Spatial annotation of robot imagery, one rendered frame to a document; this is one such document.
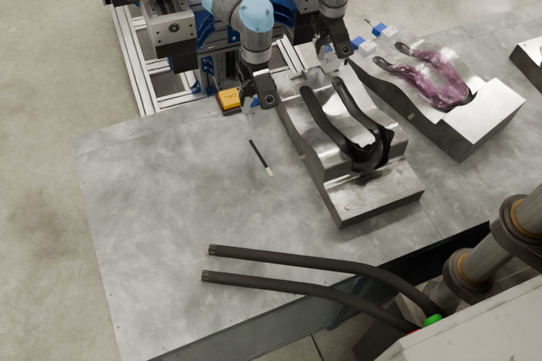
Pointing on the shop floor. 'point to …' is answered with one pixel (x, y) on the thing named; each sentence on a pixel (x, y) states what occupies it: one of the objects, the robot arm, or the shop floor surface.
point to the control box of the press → (480, 330)
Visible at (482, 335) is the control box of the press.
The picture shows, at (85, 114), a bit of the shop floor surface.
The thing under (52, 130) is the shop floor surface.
